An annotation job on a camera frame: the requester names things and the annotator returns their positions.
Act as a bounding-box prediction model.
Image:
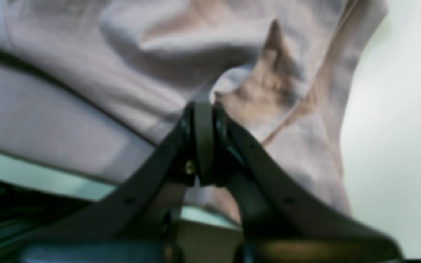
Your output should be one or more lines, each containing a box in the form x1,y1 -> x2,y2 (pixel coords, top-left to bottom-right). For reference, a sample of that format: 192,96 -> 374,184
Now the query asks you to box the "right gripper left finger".
16,102 -> 214,263

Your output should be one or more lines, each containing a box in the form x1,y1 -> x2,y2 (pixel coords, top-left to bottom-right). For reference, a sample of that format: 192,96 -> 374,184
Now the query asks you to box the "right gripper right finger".
212,105 -> 404,263

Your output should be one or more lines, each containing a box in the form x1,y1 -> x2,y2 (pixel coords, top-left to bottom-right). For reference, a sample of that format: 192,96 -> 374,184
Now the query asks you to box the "mauve pink t-shirt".
0,0 -> 387,215

